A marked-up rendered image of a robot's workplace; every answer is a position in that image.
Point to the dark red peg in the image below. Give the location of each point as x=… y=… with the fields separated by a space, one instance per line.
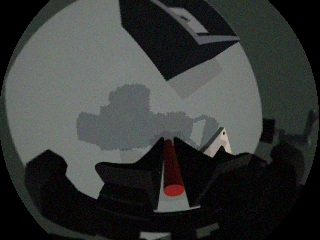
x=173 y=185

